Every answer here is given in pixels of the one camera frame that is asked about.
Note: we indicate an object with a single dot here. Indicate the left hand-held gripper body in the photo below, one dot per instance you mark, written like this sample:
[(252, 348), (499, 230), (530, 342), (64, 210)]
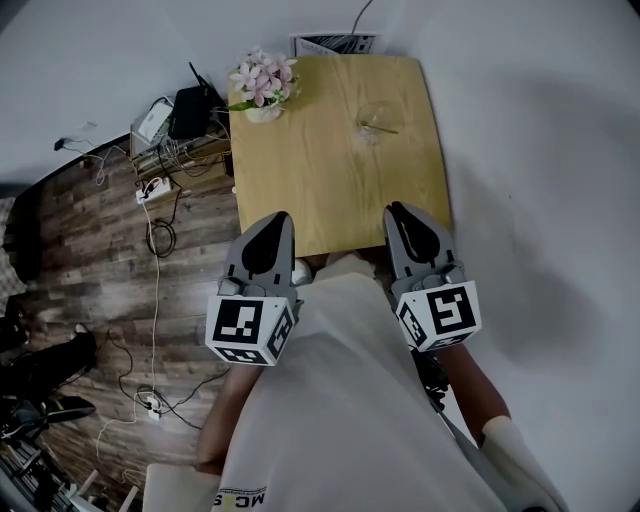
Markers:
[(235, 325)]

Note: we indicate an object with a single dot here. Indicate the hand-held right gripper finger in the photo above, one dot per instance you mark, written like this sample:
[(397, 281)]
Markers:
[(442, 245), (397, 255)]

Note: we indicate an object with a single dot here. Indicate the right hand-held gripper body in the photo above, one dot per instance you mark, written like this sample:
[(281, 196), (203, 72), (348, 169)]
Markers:
[(450, 312)]

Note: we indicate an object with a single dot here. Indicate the thin metal spoon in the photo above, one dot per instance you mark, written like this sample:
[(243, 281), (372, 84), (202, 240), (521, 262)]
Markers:
[(382, 128)]

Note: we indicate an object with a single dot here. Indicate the clear glass cup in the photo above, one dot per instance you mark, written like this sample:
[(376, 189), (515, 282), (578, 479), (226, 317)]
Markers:
[(382, 112)]

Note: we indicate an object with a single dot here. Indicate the person's right forearm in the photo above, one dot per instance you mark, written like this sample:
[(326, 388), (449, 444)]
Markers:
[(475, 390)]

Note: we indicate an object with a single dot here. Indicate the person's left forearm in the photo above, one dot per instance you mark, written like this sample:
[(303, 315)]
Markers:
[(227, 415)]

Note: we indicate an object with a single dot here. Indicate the person's white shoe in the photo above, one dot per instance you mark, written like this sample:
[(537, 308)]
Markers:
[(301, 272)]

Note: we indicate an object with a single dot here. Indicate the white power strip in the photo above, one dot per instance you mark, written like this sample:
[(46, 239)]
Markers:
[(155, 190), (151, 402)]

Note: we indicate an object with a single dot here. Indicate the person's white shirt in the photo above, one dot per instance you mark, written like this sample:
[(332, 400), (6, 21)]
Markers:
[(340, 400)]

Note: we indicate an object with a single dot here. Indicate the low wooden shelf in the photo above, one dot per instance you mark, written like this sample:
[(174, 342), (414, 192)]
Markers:
[(210, 145)]

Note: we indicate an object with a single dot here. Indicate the black router with antennas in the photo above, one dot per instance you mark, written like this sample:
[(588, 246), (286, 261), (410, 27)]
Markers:
[(190, 112)]

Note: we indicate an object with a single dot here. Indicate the pink flowers in white pot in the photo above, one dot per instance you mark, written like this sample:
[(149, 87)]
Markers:
[(262, 80)]

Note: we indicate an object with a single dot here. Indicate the white box device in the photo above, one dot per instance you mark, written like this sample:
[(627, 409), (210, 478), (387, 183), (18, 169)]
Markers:
[(155, 120)]

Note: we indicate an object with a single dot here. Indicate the black stand with legs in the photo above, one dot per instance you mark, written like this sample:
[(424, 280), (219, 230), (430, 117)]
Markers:
[(50, 365)]

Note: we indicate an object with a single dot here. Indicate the printed black and white sheet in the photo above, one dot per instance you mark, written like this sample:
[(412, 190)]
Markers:
[(320, 44)]

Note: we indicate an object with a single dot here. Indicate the small black adapter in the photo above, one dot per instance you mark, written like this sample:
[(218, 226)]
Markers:
[(60, 144)]

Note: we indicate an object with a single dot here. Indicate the metal frame rack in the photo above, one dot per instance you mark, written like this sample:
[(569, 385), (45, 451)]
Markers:
[(25, 480)]

